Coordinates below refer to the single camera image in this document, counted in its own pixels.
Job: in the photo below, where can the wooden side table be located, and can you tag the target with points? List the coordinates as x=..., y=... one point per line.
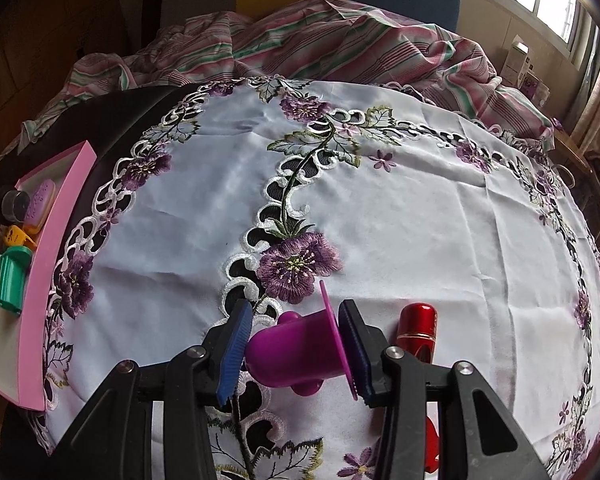
x=585, y=180

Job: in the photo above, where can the grey round cup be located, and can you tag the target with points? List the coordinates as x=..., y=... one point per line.
x=14, y=207

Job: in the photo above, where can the pink green striped cloth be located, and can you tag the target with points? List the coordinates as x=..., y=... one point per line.
x=330, y=40

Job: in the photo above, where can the purple oval patterned case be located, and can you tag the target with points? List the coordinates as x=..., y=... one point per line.
x=40, y=205

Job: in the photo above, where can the red metallic capsule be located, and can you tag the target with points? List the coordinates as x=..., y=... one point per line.
x=416, y=327

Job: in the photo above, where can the purple small box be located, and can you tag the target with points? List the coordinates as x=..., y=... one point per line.
x=536, y=89

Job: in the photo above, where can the red puzzle piece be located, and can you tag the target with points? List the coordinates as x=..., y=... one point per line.
x=430, y=442

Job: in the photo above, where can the green plastic plunger toy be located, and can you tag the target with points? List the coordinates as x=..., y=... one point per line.
x=12, y=280

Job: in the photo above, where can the white embroidered floral tablecloth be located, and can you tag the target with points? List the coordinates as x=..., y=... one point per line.
x=430, y=220

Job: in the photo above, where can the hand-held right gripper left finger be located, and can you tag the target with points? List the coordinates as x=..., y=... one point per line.
x=235, y=355

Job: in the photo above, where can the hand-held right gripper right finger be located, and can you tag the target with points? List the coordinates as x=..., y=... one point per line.
x=352, y=350

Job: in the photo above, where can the white carton box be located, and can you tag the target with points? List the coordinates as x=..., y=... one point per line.
x=515, y=60

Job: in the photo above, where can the yellow plastic toy with print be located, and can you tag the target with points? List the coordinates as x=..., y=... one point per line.
x=20, y=237

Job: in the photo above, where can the pink tray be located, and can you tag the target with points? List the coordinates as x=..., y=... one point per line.
x=55, y=230

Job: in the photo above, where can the magenta plastic plunger toy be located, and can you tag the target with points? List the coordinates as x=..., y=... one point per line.
x=295, y=350

